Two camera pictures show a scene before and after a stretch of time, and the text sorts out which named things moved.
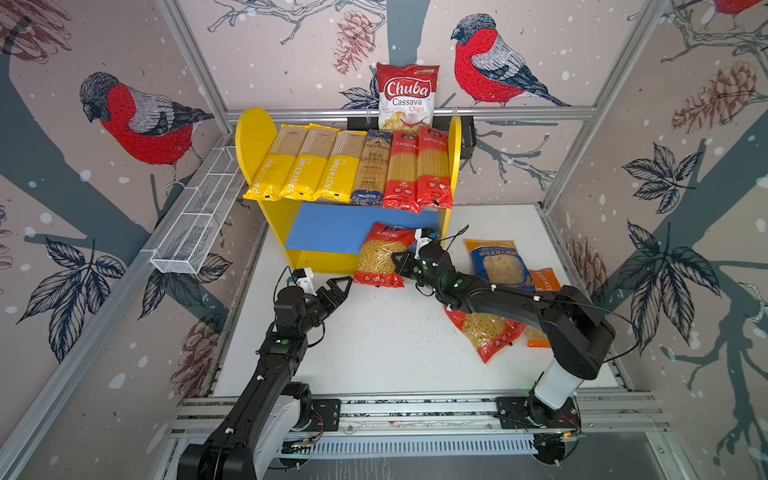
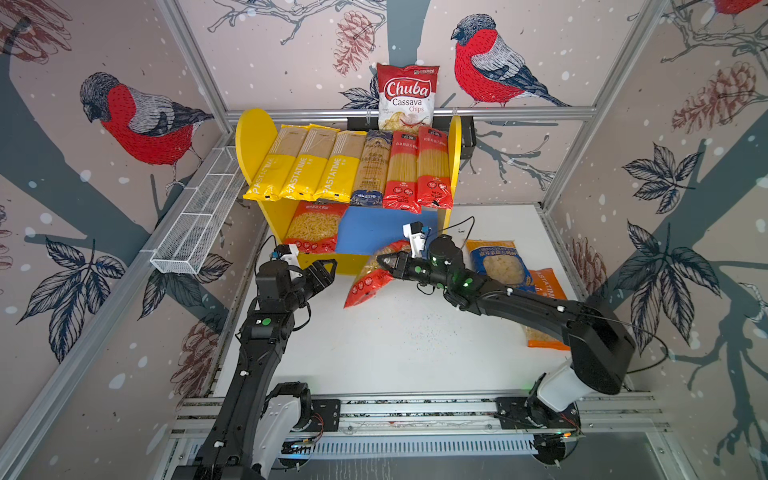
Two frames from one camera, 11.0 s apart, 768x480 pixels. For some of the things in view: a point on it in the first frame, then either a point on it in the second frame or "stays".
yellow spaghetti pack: (269, 185) stays
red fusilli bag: (376, 263) to (315, 226)
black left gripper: (332, 304) to (325, 277)
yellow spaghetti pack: (343, 165) stays
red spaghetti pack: (402, 175) stays
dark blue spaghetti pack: (371, 175) stays
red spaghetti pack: (434, 188) stays
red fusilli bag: (487, 332) to (375, 276)
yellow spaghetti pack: (309, 162) stays
